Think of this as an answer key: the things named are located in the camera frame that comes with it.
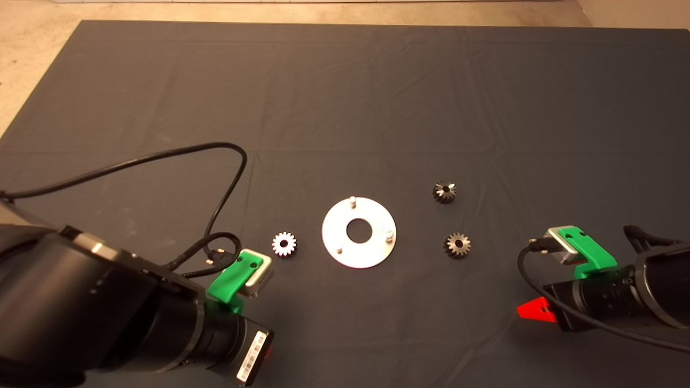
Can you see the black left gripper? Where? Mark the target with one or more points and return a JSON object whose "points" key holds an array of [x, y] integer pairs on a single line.
{"points": [[237, 345]]}

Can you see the green right camera mount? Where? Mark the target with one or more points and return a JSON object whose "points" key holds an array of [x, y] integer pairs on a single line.
{"points": [[587, 250]]}

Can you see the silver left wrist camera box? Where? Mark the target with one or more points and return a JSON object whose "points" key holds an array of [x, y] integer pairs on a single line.
{"points": [[262, 277]]}

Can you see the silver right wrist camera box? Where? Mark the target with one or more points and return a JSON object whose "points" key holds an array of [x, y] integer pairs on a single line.
{"points": [[560, 248]]}

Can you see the round metal carrier plate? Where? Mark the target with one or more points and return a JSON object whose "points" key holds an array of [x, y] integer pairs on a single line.
{"points": [[334, 226]]}

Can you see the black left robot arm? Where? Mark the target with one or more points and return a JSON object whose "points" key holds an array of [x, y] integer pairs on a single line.
{"points": [[81, 302]]}

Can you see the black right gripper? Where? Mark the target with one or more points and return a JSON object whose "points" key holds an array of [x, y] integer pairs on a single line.
{"points": [[593, 299]]}

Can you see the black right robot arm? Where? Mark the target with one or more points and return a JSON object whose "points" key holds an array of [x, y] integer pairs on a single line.
{"points": [[663, 285]]}

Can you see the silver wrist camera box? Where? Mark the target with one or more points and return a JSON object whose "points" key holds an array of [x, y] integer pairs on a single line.
{"points": [[262, 277], [560, 248]]}

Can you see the green left camera mount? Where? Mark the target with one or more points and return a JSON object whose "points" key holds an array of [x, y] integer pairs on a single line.
{"points": [[232, 277]]}

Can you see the dark grey table cloth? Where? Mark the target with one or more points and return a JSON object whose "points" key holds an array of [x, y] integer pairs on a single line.
{"points": [[345, 108]]}

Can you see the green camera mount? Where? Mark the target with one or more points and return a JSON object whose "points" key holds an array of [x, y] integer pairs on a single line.
{"points": [[232, 277], [587, 250]]}

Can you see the small steel planetary gear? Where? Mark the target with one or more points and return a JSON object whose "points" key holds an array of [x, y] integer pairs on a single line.
{"points": [[452, 250], [439, 195], [278, 248]]}

